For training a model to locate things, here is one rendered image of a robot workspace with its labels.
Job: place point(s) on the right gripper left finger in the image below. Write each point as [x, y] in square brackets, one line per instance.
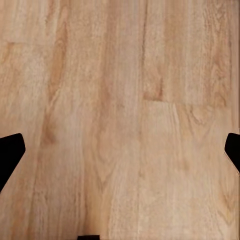
[12, 148]

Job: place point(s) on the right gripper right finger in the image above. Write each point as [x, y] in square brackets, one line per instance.
[232, 148]

